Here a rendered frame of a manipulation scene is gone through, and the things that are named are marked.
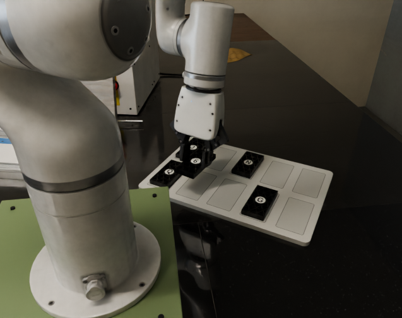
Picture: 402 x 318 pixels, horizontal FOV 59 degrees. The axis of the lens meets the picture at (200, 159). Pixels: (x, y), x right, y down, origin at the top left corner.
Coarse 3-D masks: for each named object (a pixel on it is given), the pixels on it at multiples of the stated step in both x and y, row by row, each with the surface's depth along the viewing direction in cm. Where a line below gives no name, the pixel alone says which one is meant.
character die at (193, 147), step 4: (192, 140) 100; (196, 140) 100; (200, 140) 100; (192, 144) 98; (196, 144) 98; (200, 144) 98; (204, 144) 97; (192, 148) 96; (196, 148) 96; (200, 148) 96; (204, 148) 98; (192, 152) 94; (176, 156) 94
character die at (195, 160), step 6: (198, 150) 85; (192, 156) 83; (198, 156) 83; (186, 162) 81; (192, 162) 80; (198, 162) 80; (180, 168) 78; (186, 168) 79; (192, 168) 79; (198, 168) 79; (180, 174) 78; (186, 174) 78; (192, 174) 77; (198, 174) 79
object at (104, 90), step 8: (104, 80) 94; (112, 80) 93; (88, 88) 96; (96, 88) 96; (104, 88) 95; (112, 88) 94; (96, 96) 96; (104, 96) 96; (112, 96) 95; (104, 104) 97; (112, 104) 96; (112, 112) 96; (0, 128) 102
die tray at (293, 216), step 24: (216, 168) 90; (264, 168) 90; (288, 168) 90; (312, 168) 90; (192, 192) 82; (216, 192) 82; (240, 192) 82; (288, 192) 82; (312, 192) 82; (216, 216) 76; (240, 216) 75; (288, 216) 75; (312, 216) 75; (288, 240) 70
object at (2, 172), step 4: (0, 132) 103; (0, 136) 101; (4, 136) 101; (0, 168) 88; (4, 168) 88; (8, 168) 88; (12, 168) 88; (16, 168) 88; (0, 172) 87; (4, 172) 87; (8, 172) 87; (12, 172) 87; (16, 172) 86; (20, 172) 86; (0, 176) 88; (4, 176) 88; (8, 176) 87; (12, 176) 87; (16, 176) 87; (20, 176) 87
